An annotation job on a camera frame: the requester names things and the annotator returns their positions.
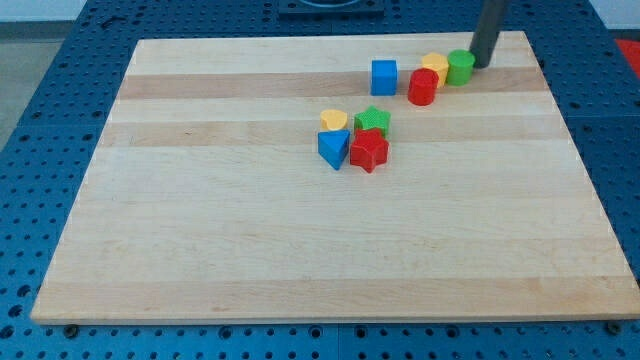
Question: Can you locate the blue triangle block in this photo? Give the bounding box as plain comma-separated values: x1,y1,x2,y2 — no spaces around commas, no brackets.
317,129,351,170

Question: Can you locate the red star block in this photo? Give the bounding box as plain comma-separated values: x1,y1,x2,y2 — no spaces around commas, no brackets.
349,128,389,173

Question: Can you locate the yellow heart block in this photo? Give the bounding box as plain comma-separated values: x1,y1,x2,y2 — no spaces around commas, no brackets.
320,109,349,131

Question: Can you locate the green star block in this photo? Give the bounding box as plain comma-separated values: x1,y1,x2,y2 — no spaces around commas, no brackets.
354,106,391,138

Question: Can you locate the wooden board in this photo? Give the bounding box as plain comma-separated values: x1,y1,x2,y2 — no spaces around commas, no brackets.
31,31,639,325

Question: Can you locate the blue cube block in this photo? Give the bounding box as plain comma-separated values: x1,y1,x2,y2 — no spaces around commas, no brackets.
370,60,398,96

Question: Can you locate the red cylinder block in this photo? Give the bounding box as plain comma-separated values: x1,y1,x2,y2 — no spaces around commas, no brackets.
407,68,439,106

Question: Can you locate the yellow hexagon block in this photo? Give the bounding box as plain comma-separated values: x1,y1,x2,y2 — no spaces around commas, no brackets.
421,52,449,88

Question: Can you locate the green cylinder block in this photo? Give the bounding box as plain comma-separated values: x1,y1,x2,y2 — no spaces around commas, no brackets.
445,49,475,86

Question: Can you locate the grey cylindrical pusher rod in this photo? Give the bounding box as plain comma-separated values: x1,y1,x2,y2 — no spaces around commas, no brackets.
469,0,510,69

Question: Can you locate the red object at right edge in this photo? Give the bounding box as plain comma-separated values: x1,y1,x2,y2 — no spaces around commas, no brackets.
616,39,640,77

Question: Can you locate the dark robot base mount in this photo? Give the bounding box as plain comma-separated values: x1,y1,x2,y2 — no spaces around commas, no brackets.
278,0,385,18

